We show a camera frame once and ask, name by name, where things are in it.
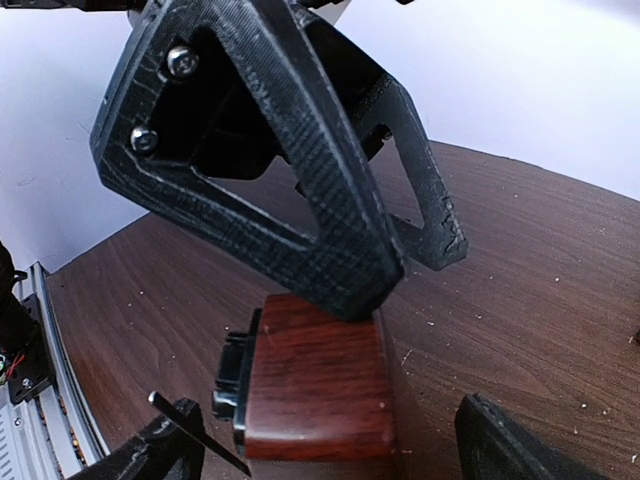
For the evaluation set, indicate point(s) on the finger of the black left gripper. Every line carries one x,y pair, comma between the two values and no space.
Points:
213,90
380,108

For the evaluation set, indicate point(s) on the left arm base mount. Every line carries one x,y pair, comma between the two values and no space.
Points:
20,350

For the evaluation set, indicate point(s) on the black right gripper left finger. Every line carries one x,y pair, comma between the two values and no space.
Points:
161,450

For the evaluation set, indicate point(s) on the red wooden metronome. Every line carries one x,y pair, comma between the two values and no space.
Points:
301,385

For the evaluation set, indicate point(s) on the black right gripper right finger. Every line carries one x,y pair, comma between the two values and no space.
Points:
582,442

